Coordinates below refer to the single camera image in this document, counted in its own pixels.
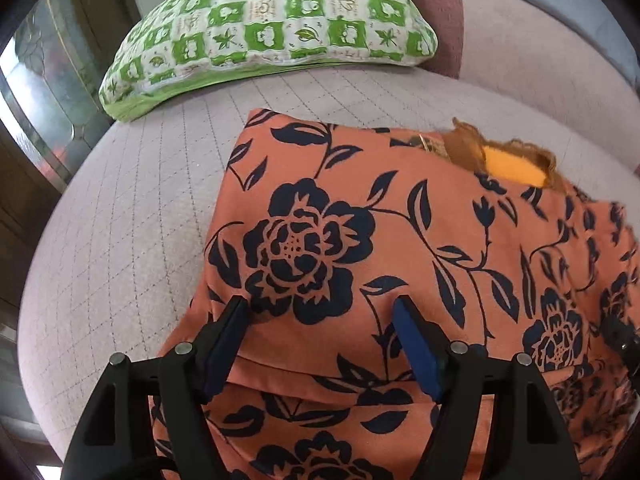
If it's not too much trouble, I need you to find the orange floral blouse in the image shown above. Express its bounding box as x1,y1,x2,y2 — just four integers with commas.
150,107,640,480

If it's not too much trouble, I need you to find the pink quilted bed sheet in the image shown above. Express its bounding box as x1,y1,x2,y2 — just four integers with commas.
17,67,639,456

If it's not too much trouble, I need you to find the pink bolster cushion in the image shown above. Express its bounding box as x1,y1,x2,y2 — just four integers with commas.
412,0,639,170

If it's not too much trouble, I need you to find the stained glass window panel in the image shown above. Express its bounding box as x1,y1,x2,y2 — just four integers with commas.
1,0,113,192

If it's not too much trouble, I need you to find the dark wooden door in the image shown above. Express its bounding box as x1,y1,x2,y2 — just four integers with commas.
1,0,140,465

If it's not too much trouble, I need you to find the green white patterned pillow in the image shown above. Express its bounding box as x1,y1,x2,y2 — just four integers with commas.
99,0,438,122

